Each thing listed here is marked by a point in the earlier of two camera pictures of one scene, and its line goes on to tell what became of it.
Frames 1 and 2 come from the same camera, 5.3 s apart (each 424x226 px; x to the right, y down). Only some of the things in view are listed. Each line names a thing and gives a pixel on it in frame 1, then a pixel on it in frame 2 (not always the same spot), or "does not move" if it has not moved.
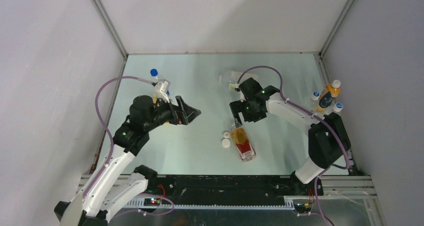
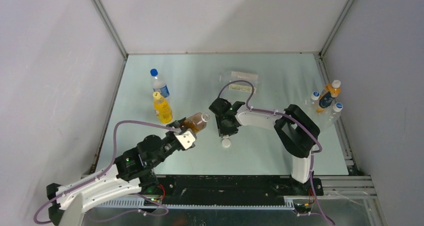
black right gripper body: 249,112 → 224,129
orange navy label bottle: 330,91 does not move
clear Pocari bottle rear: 314,98 does not move
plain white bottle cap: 226,143 does not move
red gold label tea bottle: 245,148 → 197,121
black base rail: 234,187 does not move
